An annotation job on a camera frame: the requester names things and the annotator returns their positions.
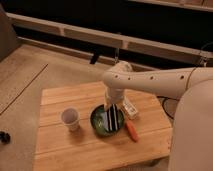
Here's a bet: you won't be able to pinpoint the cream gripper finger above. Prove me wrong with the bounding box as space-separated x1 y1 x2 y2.
121 97 127 106
104 97 112 111

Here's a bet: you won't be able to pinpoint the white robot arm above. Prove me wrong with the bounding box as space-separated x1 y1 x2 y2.
102 61 213 171

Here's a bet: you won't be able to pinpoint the green bowl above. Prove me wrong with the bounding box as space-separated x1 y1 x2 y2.
90 105 124 136

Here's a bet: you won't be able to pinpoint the orange carrot toy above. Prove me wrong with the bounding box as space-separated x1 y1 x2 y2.
126 120 139 142

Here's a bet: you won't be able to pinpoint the white paper cup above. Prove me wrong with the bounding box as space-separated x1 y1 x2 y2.
61 108 80 131

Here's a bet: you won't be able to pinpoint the wooden table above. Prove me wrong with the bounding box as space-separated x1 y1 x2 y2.
33 82 172 171

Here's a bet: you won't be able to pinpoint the black cables on floor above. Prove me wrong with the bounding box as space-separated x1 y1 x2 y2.
156 43 213 120

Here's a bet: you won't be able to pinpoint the white horizontal rail frame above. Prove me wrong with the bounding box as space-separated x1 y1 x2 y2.
6 13 213 62

